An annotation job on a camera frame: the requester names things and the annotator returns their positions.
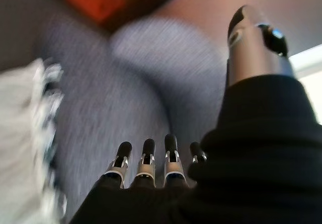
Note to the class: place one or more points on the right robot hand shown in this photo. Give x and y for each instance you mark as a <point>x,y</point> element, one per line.
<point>251,171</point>

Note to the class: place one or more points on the white fringed cushion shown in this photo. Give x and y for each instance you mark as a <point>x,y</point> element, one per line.
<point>20,133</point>

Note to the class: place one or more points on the grey fabric armchair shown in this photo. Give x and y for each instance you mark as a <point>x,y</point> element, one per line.
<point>113,90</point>

